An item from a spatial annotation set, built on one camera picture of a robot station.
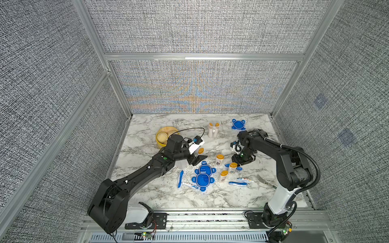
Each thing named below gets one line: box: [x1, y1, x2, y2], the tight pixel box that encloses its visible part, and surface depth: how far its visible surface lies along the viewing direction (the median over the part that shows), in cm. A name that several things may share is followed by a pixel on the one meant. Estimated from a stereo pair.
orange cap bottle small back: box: [213, 122, 220, 139], surface depth 102 cm
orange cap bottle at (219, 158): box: [215, 153, 225, 167], surface depth 89 cm
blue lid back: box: [231, 118, 246, 131], surface depth 116 cm
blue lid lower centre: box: [191, 172, 216, 192], surface depth 88 cm
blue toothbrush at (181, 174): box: [177, 169, 184, 189], surface depth 89 cm
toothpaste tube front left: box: [181, 181, 202, 190], surface depth 85 cm
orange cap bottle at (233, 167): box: [228, 162, 238, 175], surface depth 84 cm
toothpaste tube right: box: [236, 177, 255, 183], surface depth 87 cm
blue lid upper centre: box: [194, 160, 217, 177], surface depth 92 cm
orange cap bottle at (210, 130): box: [207, 122, 214, 139], surface depth 102 cm
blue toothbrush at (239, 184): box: [228, 181, 248, 186], surface depth 87 cm
